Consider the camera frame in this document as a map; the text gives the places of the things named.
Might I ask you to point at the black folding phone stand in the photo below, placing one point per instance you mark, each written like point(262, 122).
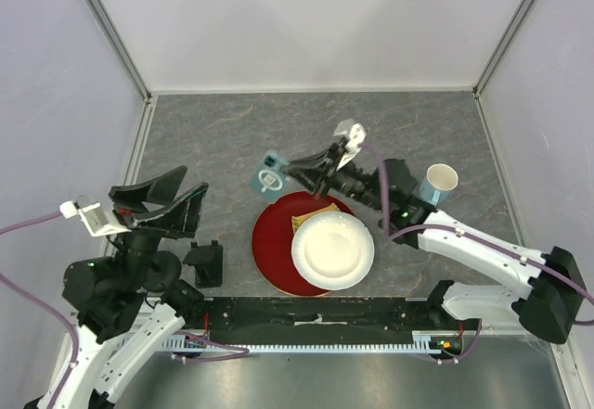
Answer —
point(207, 261)

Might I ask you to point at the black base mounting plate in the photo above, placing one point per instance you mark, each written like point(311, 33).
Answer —
point(322, 320)

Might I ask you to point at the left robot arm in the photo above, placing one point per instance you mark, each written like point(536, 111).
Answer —
point(128, 303)

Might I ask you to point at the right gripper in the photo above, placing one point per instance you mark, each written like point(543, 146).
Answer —
point(326, 160)

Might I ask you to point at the aluminium frame post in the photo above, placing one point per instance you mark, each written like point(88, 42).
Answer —
point(118, 46)
point(517, 20)

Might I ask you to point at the yellow sponge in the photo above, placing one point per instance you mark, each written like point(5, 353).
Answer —
point(297, 221)

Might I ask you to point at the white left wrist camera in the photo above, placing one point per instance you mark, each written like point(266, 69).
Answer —
point(98, 221)

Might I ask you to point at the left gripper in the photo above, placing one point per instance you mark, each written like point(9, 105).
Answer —
point(180, 217)

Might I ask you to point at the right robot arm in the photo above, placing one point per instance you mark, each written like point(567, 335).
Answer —
point(540, 291)

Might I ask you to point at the grey slotted cable duct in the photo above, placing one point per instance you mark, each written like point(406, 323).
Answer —
point(186, 343)

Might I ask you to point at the right aluminium frame post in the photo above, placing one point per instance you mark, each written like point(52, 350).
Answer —
point(517, 20)

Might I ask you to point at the black smartphone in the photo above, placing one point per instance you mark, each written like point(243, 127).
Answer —
point(268, 180)

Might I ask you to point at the left aluminium frame post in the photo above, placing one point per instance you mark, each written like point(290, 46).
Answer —
point(118, 46)

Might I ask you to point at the red round plate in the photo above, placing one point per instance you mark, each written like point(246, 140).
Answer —
point(272, 236)

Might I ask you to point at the white paper plate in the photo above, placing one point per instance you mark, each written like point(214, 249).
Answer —
point(333, 250)

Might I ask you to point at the blue white paper cup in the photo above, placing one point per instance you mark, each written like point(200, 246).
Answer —
point(439, 183)

